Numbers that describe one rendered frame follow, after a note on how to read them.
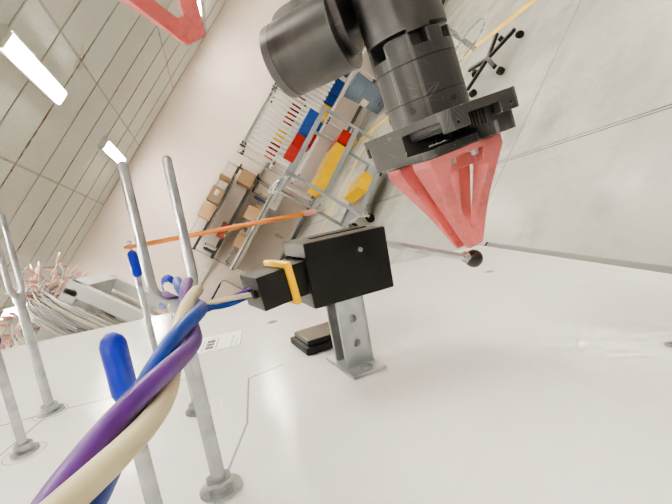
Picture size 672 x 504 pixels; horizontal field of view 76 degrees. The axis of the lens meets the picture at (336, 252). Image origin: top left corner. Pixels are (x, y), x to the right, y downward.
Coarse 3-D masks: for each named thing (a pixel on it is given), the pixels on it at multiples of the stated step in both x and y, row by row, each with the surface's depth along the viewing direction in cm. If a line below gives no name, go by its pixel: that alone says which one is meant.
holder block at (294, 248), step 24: (288, 240) 29; (312, 240) 26; (336, 240) 26; (360, 240) 27; (384, 240) 27; (312, 264) 25; (336, 264) 26; (360, 264) 27; (384, 264) 27; (312, 288) 25; (336, 288) 26; (360, 288) 27; (384, 288) 27
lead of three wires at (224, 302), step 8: (248, 288) 26; (232, 296) 25; (240, 296) 25; (248, 296) 25; (160, 304) 19; (208, 304) 24; (216, 304) 24; (224, 304) 25; (232, 304) 25; (168, 312) 20
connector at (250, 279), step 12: (300, 264) 26; (240, 276) 27; (252, 276) 25; (264, 276) 24; (276, 276) 25; (300, 276) 26; (252, 288) 25; (264, 288) 24; (276, 288) 25; (288, 288) 25; (300, 288) 26; (252, 300) 26; (264, 300) 25; (276, 300) 25; (288, 300) 25
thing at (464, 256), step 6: (390, 240) 30; (390, 246) 30; (396, 246) 30; (402, 246) 30; (408, 246) 30; (414, 246) 30; (420, 246) 31; (420, 252) 31; (426, 252) 31; (432, 252) 31; (438, 252) 31; (444, 252) 32; (450, 252) 32; (456, 252) 32; (462, 252) 33; (456, 258) 32; (462, 258) 32; (468, 258) 32
